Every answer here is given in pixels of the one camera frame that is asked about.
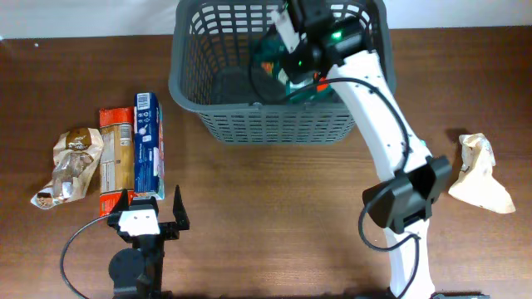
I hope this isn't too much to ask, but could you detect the green snack bag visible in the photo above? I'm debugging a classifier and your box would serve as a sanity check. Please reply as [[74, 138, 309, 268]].
[[248, 34, 336, 104]]

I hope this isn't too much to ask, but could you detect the beige paper bag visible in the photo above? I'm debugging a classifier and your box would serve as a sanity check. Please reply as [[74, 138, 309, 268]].
[[448, 133, 516, 214]]

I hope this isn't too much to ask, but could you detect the grey plastic basket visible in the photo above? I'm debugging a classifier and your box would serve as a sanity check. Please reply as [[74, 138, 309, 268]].
[[169, 0, 397, 145]]

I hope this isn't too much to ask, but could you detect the blue tissue multipack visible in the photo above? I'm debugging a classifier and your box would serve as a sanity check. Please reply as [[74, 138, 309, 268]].
[[134, 92, 165, 200]]

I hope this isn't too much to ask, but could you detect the beige cookie bag brown label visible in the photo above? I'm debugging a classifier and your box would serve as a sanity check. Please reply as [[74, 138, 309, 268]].
[[30, 128, 104, 210]]

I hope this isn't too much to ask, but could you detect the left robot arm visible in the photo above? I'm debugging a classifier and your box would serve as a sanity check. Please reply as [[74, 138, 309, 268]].
[[107, 189, 190, 299]]

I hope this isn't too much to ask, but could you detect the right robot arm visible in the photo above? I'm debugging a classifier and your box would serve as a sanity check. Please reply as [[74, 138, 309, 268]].
[[169, 0, 451, 298]]

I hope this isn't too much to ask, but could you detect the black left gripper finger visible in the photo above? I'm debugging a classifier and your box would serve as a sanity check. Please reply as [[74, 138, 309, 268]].
[[109, 189, 129, 219], [172, 185, 190, 231]]

